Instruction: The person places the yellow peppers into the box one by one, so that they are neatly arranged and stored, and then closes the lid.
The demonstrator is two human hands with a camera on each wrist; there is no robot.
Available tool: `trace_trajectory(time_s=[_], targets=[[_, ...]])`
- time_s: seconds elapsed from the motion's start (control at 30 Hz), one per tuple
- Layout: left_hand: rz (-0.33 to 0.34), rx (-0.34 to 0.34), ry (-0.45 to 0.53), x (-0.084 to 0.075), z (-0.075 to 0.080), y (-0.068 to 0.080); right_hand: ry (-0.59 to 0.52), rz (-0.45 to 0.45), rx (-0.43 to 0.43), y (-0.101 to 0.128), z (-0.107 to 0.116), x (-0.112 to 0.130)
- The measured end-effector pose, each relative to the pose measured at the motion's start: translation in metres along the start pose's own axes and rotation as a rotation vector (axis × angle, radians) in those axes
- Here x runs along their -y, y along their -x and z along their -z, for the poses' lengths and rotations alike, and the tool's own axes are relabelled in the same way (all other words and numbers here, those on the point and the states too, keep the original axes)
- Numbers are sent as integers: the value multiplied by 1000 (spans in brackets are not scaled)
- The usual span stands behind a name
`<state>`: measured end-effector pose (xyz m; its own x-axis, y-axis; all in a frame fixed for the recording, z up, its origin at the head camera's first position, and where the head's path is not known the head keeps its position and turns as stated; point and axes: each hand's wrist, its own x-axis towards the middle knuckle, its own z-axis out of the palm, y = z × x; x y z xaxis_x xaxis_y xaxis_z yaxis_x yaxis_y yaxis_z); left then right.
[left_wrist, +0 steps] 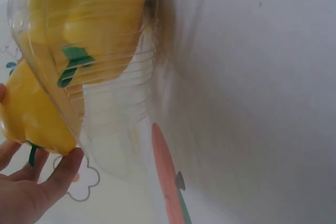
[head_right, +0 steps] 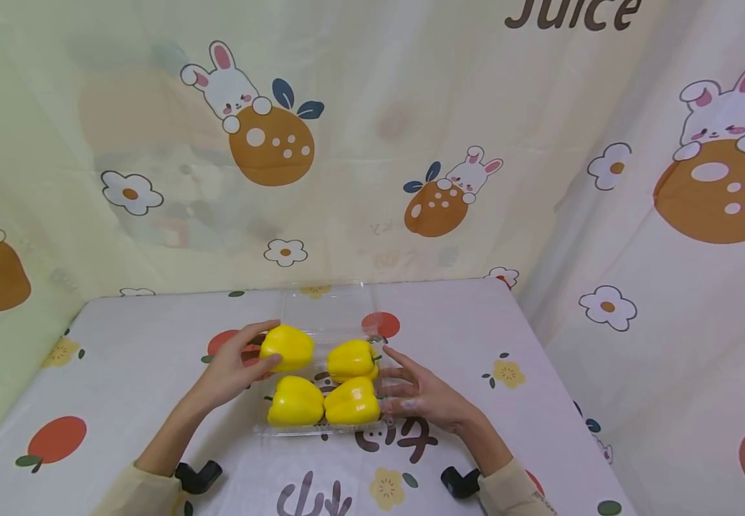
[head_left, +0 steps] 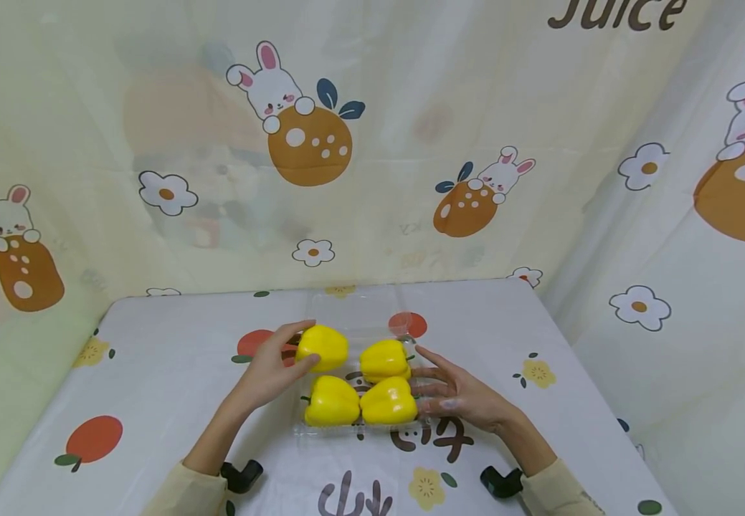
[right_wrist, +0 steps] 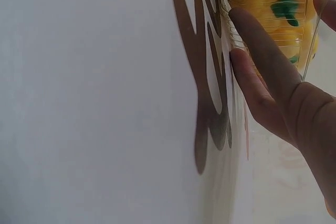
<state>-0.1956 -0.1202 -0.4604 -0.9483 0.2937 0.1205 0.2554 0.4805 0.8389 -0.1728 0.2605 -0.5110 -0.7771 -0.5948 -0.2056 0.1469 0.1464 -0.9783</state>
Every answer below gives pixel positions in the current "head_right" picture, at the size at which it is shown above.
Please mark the person's left hand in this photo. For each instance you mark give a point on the person's left hand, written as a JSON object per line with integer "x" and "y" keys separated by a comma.
{"x": 225, "y": 373}

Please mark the person's left thumb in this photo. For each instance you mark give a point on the person's left thumb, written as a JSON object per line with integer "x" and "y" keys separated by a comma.
{"x": 262, "y": 365}

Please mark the person's right fingers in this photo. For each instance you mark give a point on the person's right fingers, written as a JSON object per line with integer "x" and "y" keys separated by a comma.
{"x": 401, "y": 387}

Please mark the yellow bell pepper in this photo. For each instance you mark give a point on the yellow bell pepper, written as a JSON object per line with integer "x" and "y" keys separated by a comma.
{"x": 351, "y": 360}
{"x": 288, "y": 347}
{"x": 353, "y": 403}
{"x": 295, "y": 403}

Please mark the person's left forearm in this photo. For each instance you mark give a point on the person's left forearm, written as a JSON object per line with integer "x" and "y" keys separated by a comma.
{"x": 165, "y": 448}

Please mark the person's left index finger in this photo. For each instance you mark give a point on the person's left index finger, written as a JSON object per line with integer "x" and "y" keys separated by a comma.
{"x": 253, "y": 330}

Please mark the person's right forearm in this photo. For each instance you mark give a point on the person's right forearm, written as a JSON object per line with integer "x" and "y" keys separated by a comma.
{"x": 498, "y": 466}

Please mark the black wrist band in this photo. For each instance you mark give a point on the black wrist band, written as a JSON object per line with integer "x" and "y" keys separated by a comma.
{"x": 459, "y": 482}
{"x": 198, "y": 476}

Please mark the clear plastic clamshell box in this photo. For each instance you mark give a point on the clear plastic clamshell box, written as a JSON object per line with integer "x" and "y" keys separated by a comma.
{"x": 327, "y": 308}

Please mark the person's right hand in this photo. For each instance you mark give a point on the person's right hand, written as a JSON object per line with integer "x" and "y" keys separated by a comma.
{"x": 433, "y": 398}

